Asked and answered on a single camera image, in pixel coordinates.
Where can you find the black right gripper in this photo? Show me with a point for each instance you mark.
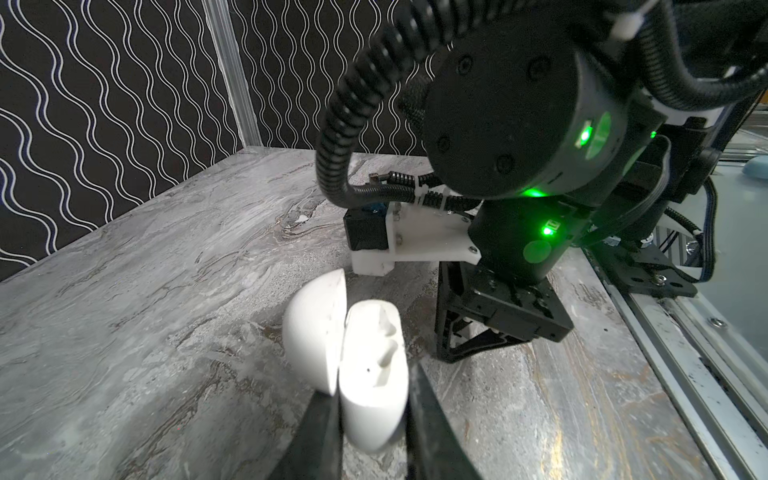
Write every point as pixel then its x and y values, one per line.
pixel 478 312

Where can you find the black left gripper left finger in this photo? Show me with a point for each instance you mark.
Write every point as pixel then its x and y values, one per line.
pixel 316 450

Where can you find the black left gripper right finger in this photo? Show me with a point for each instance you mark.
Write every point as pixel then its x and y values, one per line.
pixel 433 451

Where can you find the white earbud charging case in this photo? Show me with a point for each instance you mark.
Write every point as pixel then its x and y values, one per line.
pixel 356 351

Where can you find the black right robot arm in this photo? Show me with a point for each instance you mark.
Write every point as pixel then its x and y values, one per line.
pixel 543 134

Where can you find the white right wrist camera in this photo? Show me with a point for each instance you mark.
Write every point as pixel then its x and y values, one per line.
pixel 380 236

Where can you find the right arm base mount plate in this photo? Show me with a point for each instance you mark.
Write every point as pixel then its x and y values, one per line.
pixel 633 269

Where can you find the aluminium front rail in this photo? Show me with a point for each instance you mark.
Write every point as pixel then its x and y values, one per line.
pixel 714 377

